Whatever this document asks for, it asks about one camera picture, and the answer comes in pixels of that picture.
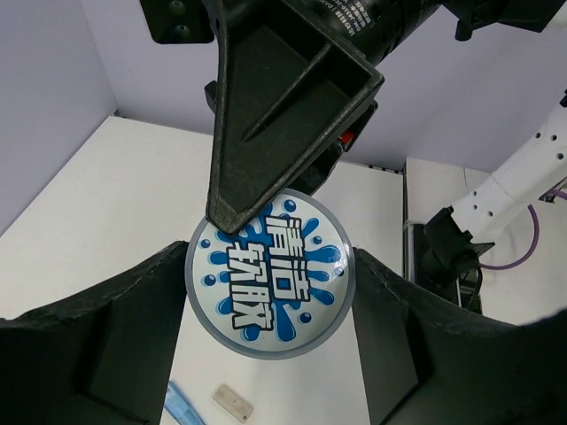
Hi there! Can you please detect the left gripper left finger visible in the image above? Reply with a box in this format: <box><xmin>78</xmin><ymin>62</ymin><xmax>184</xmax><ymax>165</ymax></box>
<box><xmin>1</xmin><ymin>241</ymin><xmax>188</xmax><ymax>424</ymax></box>

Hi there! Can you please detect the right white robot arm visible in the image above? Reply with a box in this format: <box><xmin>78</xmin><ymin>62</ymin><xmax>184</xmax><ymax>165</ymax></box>
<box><xmin>142</xmin><ymin>1</ymin><xmax>566</xmax><ymax>290</ymax></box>

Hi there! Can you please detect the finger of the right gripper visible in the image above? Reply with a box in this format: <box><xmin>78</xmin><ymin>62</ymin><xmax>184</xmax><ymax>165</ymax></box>
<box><xmin>206</xmin><ymin>1</ymin><xmax>384</xmax><ymax>235</ymax></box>

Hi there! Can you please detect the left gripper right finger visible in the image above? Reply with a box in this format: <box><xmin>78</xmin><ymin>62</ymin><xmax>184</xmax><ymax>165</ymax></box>
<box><xmin>353</xmin><ymin>249</ymin><xmax>566</xmax><ymax>424</ymax></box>

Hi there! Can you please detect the blue translucent cap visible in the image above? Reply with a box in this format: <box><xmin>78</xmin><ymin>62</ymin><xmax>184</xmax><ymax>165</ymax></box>
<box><xmin>164</xmin><ymin>381</ymin><xmax>205</xmax><ymax>425</ymax></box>

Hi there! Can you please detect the grey eraser block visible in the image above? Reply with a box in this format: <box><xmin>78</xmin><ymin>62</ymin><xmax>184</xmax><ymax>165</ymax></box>
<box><xmin>212</xmin><ymin>384</ymin><xmax>253</xmax><ymax>423</ymax></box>

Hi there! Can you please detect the blue jar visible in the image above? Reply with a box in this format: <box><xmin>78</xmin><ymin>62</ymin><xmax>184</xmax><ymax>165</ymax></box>
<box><xmin>185</xmin><ymin>189</ymin><xmax>355</xmax><ymax>360</ymax></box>

